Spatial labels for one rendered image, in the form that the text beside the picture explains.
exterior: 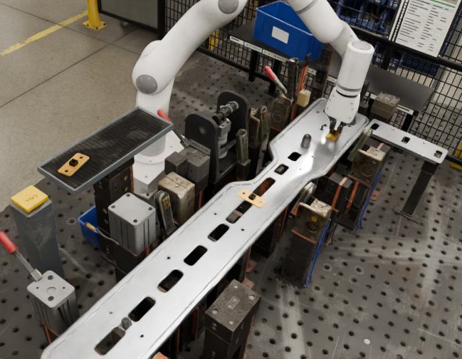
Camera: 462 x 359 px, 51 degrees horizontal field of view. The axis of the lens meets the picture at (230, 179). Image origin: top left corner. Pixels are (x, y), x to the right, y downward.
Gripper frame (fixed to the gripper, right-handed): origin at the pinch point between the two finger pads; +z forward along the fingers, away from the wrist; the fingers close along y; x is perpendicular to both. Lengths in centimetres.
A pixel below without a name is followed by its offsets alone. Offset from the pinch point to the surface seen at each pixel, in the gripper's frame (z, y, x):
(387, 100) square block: -3.0, 8.5, 26.1
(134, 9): 76, -235, 146
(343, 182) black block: 3.9, 13.3, -20.2
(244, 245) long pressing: 3, 3, -63
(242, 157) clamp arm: 1.2, -16.9, -34.3
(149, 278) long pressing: 3, -9, -87
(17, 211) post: -11, -39, -99
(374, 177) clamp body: 6.1, 19.6, -8.0
